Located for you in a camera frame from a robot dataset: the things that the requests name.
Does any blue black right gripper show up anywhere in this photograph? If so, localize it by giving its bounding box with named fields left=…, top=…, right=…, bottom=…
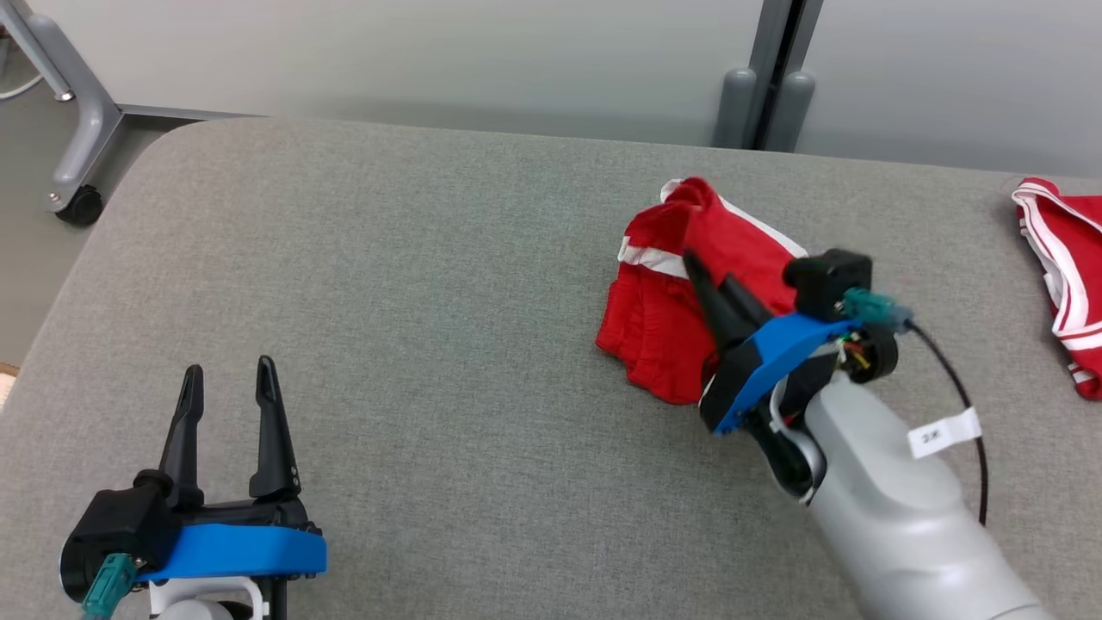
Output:
left=683, top=251, right=901, bottom=436

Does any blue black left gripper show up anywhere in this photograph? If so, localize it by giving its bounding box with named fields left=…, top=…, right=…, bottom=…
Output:
left=138, top=356, right=328, bottom=582

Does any red white Bulls jersey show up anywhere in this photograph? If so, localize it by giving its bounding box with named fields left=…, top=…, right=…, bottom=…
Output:
left=596, top=177, right=810, bottom=406
left=1012, top=177, right=1102, bottom=401

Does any teal plug black right cable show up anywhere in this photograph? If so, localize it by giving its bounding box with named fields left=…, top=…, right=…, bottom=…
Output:
left=842, top=288, right=991, bottom=526

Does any teal plug left cable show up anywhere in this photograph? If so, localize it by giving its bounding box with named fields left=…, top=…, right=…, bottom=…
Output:
left=82, top=554, right=139, bottom=620

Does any white paper cable label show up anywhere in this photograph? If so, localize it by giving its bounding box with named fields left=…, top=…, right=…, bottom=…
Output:
left=908, top=407, right=982, bottom=460

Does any grey partition post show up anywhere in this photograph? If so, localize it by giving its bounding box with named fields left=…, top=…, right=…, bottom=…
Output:
left=713, top=0, right=826, bottom=154

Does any grey metal frame with casters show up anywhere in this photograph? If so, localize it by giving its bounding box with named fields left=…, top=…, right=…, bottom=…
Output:
left=0, top=0, right=259, bottom=226

